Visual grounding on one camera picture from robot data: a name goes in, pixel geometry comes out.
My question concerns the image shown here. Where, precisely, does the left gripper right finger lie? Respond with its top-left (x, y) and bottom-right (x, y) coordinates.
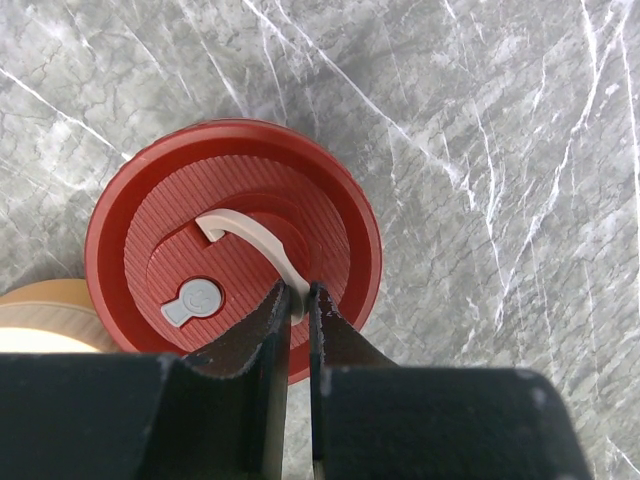
top-left (308, 283), bottom-right (591, 479)

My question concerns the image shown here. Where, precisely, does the cream round lid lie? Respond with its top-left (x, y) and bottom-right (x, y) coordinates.
top-left (1, 302), bottom-right (104, 353)

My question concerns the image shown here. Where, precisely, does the yellow lunch container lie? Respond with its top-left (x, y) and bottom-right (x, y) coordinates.
top-left (0, 278), bottom-right (124, 355)

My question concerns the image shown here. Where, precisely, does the red round lid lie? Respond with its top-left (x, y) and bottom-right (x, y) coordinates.
top-left (85, 119), bottom-right (383, 355)

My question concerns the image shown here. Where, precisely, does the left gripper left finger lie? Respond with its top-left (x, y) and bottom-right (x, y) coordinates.
top-left (1, 282), bottom-right (291, 479)

